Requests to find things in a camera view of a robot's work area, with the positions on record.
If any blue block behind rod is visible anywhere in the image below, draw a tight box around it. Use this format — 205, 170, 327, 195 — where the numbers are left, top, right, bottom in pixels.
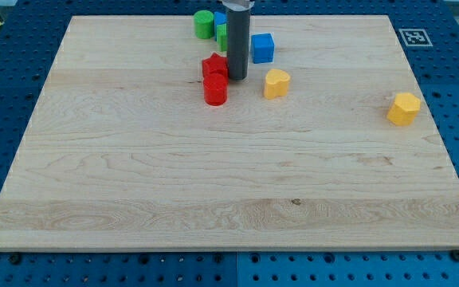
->
214, 11, 227, 41

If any yellow heart block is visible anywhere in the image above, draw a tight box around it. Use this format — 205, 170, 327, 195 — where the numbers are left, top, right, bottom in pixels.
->
263, 69, 291, 100

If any red star block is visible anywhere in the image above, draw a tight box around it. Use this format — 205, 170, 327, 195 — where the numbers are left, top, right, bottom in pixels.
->
202, 53, 229, 78

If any green cylinder block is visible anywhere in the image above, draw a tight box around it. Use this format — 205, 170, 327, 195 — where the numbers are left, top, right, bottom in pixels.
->
193, 10, 214, 39

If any fiducial marker tag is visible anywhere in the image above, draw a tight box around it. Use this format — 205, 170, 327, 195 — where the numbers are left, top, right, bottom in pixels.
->
399, 28, 433, 47

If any yellow hexagon block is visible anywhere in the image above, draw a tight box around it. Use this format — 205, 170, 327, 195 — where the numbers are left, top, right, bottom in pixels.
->
386, 92, 422, 126

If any wooden board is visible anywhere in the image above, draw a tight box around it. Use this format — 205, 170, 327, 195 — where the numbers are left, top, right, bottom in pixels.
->
0, 15, 459, 253

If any blue cube block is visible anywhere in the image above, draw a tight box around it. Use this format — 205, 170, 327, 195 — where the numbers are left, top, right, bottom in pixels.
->
251, 33, 275, 64

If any red cylinder block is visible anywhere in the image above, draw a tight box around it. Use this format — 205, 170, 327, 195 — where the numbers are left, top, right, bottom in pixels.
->
203, 73, 228, 106

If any green block behind rod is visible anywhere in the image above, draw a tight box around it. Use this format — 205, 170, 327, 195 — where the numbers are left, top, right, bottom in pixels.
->
216, 24, 227, 52

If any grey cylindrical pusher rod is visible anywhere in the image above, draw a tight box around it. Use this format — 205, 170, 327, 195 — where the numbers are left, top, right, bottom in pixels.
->
222, 0, 253, 81

